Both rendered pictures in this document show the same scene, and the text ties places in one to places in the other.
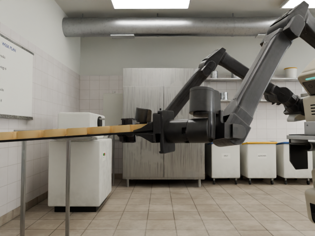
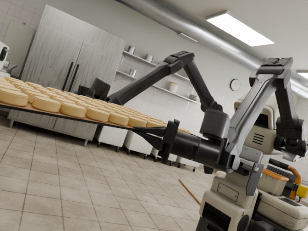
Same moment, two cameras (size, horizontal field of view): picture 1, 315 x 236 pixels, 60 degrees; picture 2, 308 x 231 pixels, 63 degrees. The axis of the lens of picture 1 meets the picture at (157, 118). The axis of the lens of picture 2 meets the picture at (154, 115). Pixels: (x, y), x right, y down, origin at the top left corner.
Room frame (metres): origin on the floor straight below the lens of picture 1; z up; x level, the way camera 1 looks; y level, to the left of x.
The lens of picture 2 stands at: (0.15, 0.28, 1.05)
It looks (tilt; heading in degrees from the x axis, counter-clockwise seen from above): 1 degrees down; 335
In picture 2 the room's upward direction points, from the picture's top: 19 degrees clockwise
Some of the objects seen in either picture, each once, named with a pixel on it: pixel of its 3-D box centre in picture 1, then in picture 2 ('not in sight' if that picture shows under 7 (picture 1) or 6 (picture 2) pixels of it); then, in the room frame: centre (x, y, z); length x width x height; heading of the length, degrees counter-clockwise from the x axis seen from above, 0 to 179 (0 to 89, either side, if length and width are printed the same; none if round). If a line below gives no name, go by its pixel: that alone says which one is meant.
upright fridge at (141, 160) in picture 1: (163, 127); (67, 80); (5.04, -0.10, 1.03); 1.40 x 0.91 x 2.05; 89
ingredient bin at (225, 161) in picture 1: (221, 161); (110, 129); (5.17, -1.21, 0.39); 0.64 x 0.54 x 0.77; 2
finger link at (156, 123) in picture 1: (150, 128); (152, 130); (0.69, 0.02, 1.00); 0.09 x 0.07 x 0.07; 62
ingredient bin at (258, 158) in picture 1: (256, 161); (138, 137); (5.16, -1.86, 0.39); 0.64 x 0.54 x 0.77; 0
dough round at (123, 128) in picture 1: (121, 129); (118, 118); (0.73, 0.10, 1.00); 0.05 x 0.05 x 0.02
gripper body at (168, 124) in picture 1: (176, 131); (180, 144); (0.66, -0.04, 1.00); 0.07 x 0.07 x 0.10; 62
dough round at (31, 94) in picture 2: not in sight; (36, 98); (0.74, 0.28, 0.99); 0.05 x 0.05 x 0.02
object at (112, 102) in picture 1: (113, 115); (15, 47); (5.52, 0.89, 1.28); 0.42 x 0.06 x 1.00; 89
